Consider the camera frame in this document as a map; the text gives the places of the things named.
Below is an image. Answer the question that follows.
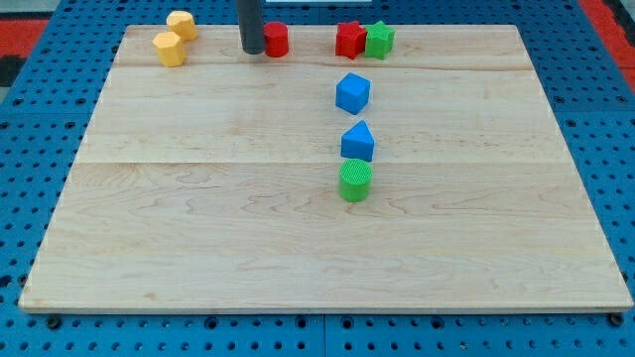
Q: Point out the blue cube block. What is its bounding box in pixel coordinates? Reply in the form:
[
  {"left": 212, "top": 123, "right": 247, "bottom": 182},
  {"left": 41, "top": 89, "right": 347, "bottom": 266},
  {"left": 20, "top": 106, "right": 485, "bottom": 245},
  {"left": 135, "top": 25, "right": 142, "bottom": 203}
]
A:
[{"left": 335, "top": 72, "right": 371, "bottom": 115}]

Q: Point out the green cylinder block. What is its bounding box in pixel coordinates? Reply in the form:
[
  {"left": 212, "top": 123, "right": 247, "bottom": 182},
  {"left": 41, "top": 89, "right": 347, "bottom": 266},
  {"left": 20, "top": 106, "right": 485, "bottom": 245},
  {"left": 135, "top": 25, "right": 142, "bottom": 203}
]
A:
[{"left": 338, "top": 159, "right": 373, "bottom": 202}]

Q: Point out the blue triangular prism block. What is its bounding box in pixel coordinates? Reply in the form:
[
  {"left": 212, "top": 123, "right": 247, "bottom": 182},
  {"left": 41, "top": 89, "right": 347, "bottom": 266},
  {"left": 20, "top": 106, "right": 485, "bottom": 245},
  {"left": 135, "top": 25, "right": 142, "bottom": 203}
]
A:
[{"left": 340, "top": 120, "right": 375, "bottom": 162}]

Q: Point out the light wooden board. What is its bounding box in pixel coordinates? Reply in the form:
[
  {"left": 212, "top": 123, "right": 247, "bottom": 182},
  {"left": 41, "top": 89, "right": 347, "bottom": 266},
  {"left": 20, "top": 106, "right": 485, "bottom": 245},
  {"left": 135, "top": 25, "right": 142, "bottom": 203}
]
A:
[{"left": 19, "top": 25, "right": 633, "bottom": 314}]

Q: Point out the red star block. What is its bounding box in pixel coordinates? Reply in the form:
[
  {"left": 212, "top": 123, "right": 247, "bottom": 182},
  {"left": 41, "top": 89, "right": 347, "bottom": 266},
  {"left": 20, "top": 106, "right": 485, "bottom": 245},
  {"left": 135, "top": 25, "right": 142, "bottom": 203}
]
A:
[{"left": 335, "top": 20, "right": 367, "bottom": 60}]

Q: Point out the red cylinder block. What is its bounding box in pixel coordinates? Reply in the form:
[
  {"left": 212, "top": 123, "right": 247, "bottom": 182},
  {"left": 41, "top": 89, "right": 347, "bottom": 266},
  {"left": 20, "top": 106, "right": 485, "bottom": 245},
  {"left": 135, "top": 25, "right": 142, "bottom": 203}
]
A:
[{"left": 263, "top": 22, "right": 289, "bottom": 58}]

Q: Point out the green star block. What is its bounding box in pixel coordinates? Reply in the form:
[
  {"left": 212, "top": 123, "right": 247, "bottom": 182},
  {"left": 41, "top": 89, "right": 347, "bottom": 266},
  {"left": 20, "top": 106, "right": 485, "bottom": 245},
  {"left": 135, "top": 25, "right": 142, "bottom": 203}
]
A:
[{"left": 364, "top": 21, "right": 396, "bottom": 60}]

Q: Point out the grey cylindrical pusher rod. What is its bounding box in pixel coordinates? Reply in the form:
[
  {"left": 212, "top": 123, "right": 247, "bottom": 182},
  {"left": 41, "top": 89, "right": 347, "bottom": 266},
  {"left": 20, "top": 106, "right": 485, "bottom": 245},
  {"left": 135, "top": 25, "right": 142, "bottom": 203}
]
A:
[{"left": 236, "top": 0, "right": 265, "bottom": 55}]

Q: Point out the yellow hexagon block front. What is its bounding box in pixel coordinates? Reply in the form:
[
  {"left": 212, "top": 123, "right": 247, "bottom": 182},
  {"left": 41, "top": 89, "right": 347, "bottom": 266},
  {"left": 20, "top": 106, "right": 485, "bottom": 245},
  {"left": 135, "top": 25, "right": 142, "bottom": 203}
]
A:
[{"left": 152, "top": 32, "right": 187, "bottom": 67}]

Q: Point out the yellow hexagon block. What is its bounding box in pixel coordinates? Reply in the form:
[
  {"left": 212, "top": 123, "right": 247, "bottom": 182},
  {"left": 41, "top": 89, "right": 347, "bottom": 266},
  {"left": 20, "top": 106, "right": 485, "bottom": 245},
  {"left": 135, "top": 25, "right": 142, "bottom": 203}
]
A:
[
  {"left": 152, "top": 32, "right": 187, "bottom": 67},
  {"left": 166, "top": 10, "right": 198, "bottom": 41}
]

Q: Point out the yellow hexagon block rear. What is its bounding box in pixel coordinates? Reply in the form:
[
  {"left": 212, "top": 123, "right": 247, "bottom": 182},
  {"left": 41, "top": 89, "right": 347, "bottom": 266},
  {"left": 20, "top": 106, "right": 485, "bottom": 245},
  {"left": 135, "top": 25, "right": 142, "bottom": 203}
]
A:
[{"left": 166, "top": 10, "right": 198, "bottom": 41}]

